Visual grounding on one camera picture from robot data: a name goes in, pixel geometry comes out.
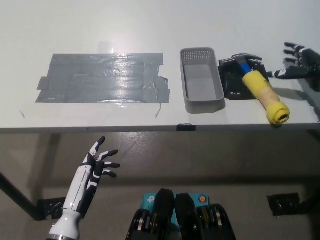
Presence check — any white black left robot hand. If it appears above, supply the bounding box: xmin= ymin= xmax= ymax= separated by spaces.
xmin=61 ymin=136 xmax=121 ymax=218

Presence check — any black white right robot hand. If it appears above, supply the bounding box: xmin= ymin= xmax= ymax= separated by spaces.
xmin=266 ymin=41 xmax=320 ymax=83

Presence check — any hammer with yellow foam handle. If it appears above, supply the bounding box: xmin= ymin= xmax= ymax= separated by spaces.
xmin=221 ymin=53 xmax=291 ymax=126

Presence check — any black tape square on desk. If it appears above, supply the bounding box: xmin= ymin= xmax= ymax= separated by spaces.
xmin=217 ymin=58 xmax=273 ymax=101

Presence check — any black teal robot body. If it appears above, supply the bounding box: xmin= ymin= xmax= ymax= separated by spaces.
xmin=124 ymin=188 xmax=237 ymax=240

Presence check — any black metal table leg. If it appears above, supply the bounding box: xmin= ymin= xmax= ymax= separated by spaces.
xmin=0 ymin=171 xmax=40 ymax=221

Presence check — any grey perforated plastic basket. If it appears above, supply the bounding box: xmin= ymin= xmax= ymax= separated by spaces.
xmin=179 ymin=46 xmax=226 ymax=114

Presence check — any large grey duct tape patch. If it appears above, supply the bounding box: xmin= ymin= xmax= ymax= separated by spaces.
xmin=34 ymin=52 xmax=171 ymax=104

